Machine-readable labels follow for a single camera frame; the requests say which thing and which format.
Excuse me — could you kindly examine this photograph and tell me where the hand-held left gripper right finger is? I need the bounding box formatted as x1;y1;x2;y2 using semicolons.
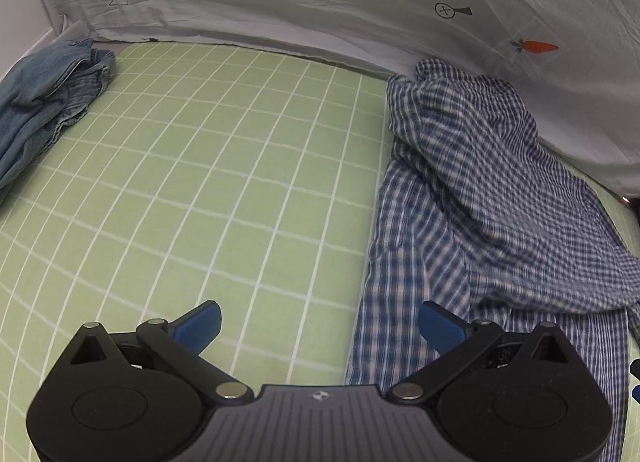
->
392;301;574;401

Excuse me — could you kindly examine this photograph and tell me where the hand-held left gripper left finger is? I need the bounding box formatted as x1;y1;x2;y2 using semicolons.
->
67;301;254;400

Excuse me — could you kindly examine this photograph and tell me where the blue plaid shirt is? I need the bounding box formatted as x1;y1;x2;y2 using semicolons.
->
345;58;640;462

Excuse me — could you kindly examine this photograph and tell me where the green checked bed sheet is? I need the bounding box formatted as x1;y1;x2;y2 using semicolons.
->
0;42;640;462

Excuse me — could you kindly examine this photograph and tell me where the blue denim garment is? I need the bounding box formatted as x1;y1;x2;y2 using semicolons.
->
0;38;117;190

